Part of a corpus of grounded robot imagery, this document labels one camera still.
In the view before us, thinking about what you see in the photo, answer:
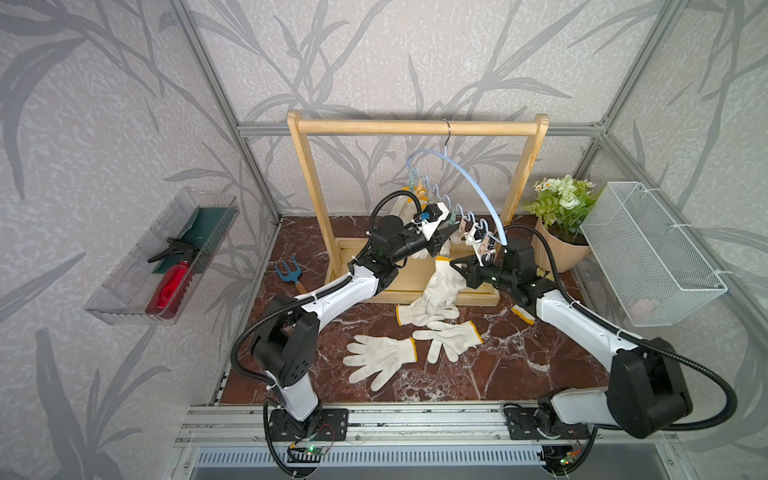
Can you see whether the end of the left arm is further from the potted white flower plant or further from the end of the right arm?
the potted white flower plant

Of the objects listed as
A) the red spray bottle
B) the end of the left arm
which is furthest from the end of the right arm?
the red spray bottle

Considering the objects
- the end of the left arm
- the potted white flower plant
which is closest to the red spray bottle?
the end of the left arm

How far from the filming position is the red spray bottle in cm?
56

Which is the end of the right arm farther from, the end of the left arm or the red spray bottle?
the red spray bottle

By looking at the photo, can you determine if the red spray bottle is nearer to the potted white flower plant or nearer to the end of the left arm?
the end of the left arm

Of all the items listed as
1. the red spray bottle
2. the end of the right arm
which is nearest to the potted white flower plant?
the end of the right arm

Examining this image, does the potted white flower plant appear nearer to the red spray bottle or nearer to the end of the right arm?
the end of the right arm
